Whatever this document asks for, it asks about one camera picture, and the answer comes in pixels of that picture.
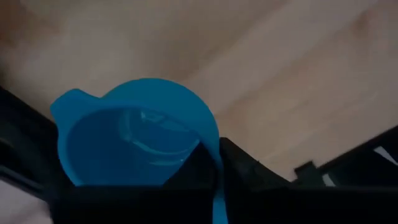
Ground black aluminium table frame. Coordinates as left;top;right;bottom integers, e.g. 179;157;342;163
0;85;398;200

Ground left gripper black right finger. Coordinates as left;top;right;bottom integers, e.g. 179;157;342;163
219;136;295;189

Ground black frame clamp lever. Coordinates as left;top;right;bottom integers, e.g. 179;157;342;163
294;161;321;187

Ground light blue measuring cup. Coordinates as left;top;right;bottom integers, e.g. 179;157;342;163
49;77;230;224

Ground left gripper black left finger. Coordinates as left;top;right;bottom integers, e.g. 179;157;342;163
163;142;218;187

